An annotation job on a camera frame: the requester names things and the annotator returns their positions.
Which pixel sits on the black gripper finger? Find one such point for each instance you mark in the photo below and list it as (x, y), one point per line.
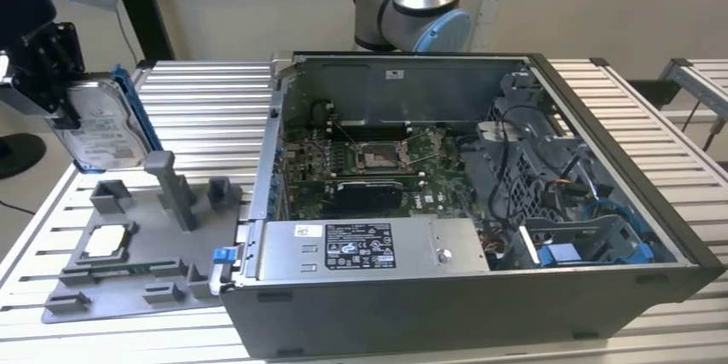
(53, 61)

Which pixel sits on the hard disk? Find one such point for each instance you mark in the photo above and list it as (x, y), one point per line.
(108, 134)

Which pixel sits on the grey metal disk bay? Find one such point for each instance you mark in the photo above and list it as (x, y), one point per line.
(512, 193)

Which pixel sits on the installed disk blue carrier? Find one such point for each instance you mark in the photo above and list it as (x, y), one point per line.
(560, 253)

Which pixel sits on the black vertical beam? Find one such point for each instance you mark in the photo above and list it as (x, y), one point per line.
(141, 6)

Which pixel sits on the black round stand base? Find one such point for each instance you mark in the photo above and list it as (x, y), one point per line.
(20, 155)

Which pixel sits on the silver CPU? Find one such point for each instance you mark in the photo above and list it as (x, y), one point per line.
(108, 240)

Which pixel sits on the grey parts rack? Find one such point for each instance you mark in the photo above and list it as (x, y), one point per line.
(148, 236)

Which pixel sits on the green RAM stick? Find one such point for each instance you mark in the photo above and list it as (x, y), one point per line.
(138, 269)

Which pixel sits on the thin metal locking lever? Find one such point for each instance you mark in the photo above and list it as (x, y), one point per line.
(344, 132)

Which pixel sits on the blue case latch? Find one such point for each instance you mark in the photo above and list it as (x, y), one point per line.
(222, 255)

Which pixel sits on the grey power supply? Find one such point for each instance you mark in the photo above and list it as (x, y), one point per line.
(284, 253)

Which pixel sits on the CPU socket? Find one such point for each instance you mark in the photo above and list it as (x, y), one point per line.
(377, 157)

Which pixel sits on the black graphics card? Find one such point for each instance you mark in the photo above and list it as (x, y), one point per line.
(366, 195)

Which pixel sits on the green motherboard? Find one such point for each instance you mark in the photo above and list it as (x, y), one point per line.
(449, 176)

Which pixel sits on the black PC case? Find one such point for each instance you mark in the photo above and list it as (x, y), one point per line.
(397, 317)

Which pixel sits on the aluminium side table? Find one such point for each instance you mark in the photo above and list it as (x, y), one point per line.
(705, 78)

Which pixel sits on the black table bracket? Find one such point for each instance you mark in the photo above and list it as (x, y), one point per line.
(653, 91)

